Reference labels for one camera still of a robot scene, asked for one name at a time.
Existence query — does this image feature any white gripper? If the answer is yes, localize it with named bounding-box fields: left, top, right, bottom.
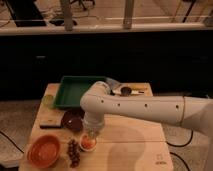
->
left=83, top=121, right=105, bottom=138

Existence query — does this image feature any red apple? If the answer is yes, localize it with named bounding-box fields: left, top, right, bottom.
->
left=81, top=136, right=96, bottom=149

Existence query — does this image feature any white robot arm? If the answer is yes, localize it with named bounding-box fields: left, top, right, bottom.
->
left=80, top=81, right=213, bottom=171

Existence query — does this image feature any white paper cup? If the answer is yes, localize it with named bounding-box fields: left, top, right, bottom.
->
left=79, top=134, right=97, bottom=152

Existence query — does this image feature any light green small cup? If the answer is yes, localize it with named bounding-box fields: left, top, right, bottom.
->
left=41, top=95, right=54, bottom=108

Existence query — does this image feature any dark maroon bowl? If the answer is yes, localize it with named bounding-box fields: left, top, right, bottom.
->
left=61, top=108, right=84, bottom=133

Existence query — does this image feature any dark grape bunch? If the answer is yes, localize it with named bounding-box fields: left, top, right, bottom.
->
left=67, top=139, right=80, bottom=168

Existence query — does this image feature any green plastic tray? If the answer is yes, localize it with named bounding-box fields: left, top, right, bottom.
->
left=54, top=76, right=106, bottom=109

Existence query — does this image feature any grey cloth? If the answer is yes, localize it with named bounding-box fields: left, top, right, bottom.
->
left=106, top=77, right=121, bottom=90

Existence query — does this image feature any orange plastic bowl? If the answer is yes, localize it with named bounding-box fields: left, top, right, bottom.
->
left=27, top=134, right=60, bottom=169

